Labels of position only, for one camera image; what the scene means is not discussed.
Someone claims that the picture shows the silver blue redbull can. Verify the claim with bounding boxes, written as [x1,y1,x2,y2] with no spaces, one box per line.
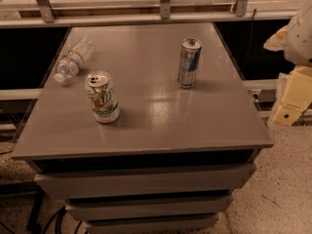
[177,38,202,89]

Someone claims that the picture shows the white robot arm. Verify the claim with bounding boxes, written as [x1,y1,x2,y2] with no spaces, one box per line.
[263,0,312,126]

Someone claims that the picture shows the clear plastic water bottle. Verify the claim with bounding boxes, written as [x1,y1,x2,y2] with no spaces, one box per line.
[54,36,95,83]

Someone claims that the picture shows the metal window frame rail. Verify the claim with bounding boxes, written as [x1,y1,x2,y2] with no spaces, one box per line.
[0,0,299,28]

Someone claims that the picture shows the black hanging cable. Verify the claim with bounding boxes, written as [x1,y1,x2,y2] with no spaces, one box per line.
[243,8,257,73]

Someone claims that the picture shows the white green soda can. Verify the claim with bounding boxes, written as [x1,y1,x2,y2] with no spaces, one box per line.
[85,70,120,124]

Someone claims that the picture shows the black floor cables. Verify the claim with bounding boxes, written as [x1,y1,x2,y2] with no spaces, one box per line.
[41,206,86,234]

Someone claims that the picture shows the grey drawer cabinet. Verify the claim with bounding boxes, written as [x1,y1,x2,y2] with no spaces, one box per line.
[13,23,273,234]

